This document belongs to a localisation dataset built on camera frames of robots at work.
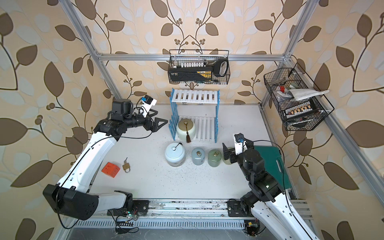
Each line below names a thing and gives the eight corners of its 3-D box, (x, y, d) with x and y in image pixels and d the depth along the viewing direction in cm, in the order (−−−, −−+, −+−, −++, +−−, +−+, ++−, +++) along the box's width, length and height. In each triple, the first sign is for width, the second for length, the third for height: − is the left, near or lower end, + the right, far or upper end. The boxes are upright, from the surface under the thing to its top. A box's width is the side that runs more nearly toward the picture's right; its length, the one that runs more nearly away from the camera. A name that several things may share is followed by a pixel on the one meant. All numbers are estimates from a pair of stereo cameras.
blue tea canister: (192, 165, 91) (191, 158, 84) (192, 154, 95) (191, 147, 88) (204, 165, 91) (205, 158, 84) (204, 154, 95) (204, 147, 88)
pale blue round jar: (167, 167, 89) (163, 159, 81) (169, 151, 96) (166, 142, 88) (185, 167, 89) (183, 159, 81) (186, 151, 96) (184, 142, 88)
